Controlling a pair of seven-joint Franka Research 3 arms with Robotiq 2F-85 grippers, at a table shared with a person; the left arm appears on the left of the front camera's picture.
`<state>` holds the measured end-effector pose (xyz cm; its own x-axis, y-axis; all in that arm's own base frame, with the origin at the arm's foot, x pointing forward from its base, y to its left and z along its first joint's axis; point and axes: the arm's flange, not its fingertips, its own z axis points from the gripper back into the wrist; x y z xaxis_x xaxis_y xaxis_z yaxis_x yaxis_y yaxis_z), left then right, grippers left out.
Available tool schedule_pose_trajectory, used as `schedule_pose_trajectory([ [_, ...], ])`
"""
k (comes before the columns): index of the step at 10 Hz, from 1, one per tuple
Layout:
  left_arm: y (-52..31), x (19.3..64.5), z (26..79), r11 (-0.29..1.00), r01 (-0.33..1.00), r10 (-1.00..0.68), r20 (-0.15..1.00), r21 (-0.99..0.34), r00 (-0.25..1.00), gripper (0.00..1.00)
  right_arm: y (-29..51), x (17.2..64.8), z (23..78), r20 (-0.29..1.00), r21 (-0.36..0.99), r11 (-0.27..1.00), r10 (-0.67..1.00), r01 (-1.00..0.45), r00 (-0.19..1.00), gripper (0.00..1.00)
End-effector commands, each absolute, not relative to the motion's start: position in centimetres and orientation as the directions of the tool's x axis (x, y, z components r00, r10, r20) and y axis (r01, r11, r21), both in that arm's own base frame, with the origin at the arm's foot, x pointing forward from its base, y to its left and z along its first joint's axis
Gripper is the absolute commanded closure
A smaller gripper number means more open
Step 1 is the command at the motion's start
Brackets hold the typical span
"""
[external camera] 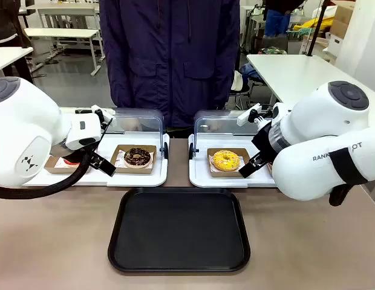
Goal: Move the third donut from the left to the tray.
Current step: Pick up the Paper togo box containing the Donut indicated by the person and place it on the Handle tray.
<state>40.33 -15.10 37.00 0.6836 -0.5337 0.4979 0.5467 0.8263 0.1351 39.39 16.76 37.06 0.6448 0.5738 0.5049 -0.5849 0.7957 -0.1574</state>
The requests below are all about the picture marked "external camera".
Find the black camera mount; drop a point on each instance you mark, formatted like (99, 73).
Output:
(99, 114)
(254, 114)

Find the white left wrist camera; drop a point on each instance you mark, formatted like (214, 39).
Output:
(105, 113)

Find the large black serving tray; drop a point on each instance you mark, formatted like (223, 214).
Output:
(178, 229)

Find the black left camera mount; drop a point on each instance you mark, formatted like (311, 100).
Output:
(99, 114)

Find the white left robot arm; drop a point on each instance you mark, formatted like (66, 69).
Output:
(24, 127)

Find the background person in dark clothes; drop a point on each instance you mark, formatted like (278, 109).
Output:
(6, 21)

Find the background person in blue jeans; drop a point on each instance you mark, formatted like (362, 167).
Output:
(276, 24)

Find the colourful patterned bag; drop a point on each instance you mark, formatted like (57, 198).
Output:
(272, 50)

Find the person's right hand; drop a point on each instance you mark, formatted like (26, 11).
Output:
(134, 124)

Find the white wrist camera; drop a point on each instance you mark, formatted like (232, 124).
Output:
(247, 116)
(105, 113)

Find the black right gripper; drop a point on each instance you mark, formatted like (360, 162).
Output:
(263, 140)

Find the yellow glazed donut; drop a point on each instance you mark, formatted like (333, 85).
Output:
(219, 161)

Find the person in navy jacket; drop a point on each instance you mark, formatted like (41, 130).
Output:
(169, 60)

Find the chocolate donut with pale sprinkles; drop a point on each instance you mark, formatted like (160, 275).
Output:
(130, 160)

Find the white background desk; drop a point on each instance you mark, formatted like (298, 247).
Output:
(66, 10)

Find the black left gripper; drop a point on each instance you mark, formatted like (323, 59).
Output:
(93, 147)

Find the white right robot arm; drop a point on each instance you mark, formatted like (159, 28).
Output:
(326, 121)

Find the white display tray base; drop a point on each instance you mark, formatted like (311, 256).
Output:
(136, 179)
(202, 178)

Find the large white table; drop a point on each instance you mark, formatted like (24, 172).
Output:
(290, 72)

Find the long white bench table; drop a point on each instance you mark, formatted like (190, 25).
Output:
(60, 32)

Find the brown cardboard box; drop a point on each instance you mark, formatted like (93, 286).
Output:
(343, 18)

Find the yellow cloth bundle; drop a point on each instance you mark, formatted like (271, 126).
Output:
(319, 24)

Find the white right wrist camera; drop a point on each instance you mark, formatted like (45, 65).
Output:
(247, 116)

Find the brown paper donut box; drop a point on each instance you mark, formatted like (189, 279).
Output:
(223, 174)
(54, 168)
(116, 167)

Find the red glazed donut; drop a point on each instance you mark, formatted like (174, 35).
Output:
(71, 163)

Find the black slanted pole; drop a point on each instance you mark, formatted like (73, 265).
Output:
(316, 30)

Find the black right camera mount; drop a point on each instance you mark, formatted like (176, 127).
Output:
(254, 114)

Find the black stool with cloths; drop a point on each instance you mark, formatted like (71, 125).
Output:
(240, 90)

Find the white cardboard box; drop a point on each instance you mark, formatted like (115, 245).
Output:
(334, 46)

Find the white table with white leg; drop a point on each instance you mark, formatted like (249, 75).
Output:
(9, 56)

